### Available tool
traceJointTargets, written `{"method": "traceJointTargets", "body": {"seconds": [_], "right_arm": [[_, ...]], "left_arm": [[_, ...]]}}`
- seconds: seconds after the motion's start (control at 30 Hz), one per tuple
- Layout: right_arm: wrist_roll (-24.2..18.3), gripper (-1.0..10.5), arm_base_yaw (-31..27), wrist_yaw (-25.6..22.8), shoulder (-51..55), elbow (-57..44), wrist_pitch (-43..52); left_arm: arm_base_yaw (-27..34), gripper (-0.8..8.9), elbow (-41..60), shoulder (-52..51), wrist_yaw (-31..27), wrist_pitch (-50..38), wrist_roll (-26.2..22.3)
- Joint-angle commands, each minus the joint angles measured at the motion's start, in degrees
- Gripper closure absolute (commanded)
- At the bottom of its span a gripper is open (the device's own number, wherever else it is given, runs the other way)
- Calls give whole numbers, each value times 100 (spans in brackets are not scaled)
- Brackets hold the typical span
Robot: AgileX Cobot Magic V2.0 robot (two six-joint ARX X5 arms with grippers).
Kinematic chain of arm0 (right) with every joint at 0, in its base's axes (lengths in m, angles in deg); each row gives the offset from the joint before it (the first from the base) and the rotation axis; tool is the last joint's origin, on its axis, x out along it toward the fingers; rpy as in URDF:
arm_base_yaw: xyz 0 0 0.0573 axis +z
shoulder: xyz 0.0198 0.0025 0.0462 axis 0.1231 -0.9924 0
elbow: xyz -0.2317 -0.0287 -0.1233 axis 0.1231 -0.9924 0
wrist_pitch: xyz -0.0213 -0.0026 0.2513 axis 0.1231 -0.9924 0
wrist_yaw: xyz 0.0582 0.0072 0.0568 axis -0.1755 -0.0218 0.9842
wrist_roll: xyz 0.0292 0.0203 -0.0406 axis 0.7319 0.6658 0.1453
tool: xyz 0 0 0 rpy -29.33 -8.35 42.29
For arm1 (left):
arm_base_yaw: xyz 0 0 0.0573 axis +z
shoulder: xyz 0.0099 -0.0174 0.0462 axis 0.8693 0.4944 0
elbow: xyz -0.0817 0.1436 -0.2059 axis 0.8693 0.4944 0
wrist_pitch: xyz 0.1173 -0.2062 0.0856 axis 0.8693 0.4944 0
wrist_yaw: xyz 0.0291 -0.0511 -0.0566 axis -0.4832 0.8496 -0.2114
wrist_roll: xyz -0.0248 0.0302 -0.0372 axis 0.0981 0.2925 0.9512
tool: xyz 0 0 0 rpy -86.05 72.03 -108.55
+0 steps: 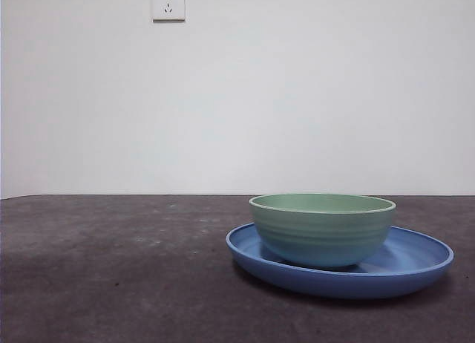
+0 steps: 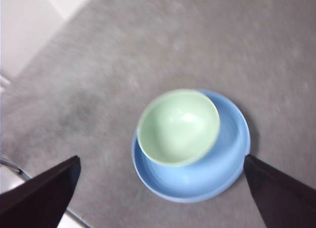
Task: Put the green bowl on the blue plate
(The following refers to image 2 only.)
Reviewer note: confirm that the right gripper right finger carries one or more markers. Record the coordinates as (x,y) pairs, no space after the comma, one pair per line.
(284,198)

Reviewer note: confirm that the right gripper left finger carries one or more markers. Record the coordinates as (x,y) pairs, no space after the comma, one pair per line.
(37,201)

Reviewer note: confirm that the blue round plate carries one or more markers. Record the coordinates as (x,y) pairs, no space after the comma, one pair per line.
(197,178)

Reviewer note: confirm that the green ribbed bowl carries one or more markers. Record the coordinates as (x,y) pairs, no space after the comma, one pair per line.
(179,129)

